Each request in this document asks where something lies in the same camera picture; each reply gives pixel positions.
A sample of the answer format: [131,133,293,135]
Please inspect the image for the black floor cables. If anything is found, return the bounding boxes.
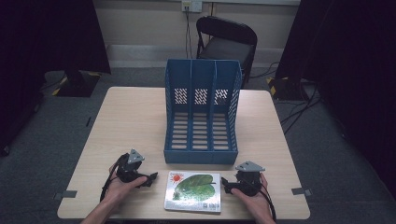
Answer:
[279,82,322,135]

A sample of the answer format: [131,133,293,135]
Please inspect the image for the person's right hand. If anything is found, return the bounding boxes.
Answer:
[230,172,276,219]

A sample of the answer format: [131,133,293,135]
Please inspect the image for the black wall socket cable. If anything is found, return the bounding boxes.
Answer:
[184,8,194,60]

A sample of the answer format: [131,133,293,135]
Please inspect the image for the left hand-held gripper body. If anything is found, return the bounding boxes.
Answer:
[116,148,150,185]

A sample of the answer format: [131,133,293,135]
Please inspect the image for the grey tape strip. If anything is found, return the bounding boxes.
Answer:
[52,189,78,201]
[290,187,313,197]

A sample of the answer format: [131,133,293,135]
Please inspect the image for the dark curtain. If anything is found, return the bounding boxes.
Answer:
[0,0,112,157]
[275,0,396,200]

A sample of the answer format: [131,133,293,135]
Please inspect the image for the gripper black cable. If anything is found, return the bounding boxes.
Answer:
[248,178,277,223]
[99,152,129,203]

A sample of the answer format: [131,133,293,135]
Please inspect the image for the blue plastic file rack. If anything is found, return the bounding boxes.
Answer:
[163,58,243,165]

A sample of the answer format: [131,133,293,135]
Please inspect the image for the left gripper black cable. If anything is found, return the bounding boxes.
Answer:
[99,152,129,203]

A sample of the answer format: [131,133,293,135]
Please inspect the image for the white wall socket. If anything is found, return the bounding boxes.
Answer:
[181,0,204,14]

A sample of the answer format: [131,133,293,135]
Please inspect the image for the person's left hand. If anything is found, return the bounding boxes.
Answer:
[103,163,149,206]

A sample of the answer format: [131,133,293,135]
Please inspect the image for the black stand base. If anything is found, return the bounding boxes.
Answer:
[55,70,103,98]
[265,76,310,102]

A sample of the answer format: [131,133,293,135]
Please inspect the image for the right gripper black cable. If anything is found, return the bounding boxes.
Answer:
[248,178,277,223]

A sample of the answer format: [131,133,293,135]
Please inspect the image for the picture book with green leaf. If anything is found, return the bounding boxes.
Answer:
[163,170,222,214]

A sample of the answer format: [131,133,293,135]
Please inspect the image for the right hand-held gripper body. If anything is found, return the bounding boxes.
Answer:
[232,161,266,197]

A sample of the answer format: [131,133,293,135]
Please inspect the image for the black folding chair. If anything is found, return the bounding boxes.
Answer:
[195,15,259,89]

